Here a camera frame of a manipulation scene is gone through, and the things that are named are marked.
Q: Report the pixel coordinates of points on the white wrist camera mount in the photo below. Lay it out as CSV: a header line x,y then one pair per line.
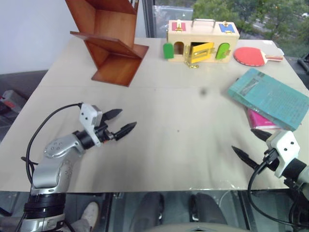
x,y
87,116
286,145

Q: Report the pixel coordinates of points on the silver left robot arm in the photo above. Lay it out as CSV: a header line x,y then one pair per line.
x,y
51,174

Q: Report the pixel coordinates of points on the red table tennis paddle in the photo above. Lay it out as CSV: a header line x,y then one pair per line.
x,y
251,56

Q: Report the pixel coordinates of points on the red and grey box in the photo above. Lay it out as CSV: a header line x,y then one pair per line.
x,y
10,101

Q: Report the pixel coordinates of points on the teal book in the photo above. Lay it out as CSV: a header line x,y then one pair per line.
x,y
270,96

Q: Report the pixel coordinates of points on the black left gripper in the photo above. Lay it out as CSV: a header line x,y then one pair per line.
x,y
103,134

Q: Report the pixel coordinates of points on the pink book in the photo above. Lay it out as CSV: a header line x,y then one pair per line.
x,y
259,119

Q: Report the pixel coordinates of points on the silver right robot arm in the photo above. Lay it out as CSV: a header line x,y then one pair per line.
x,y
298,172

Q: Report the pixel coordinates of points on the wooden lock box, coloured doors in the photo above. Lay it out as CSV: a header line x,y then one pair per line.
x,y
205,41

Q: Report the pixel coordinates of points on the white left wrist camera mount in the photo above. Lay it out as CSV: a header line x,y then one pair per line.
x,y
87,116

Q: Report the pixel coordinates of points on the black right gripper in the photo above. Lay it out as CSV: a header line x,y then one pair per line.
x,y
270,160

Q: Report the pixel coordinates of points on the brown wooden zigzag bookshelf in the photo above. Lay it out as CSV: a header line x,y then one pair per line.
x,y
111,43

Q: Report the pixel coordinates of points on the white shoe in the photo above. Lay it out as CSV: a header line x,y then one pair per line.
x,y
91,213

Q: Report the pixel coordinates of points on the dark window frame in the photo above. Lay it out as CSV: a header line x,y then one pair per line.
x,y
147,18

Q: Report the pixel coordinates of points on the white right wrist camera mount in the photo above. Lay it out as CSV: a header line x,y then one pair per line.
x,y
286,145

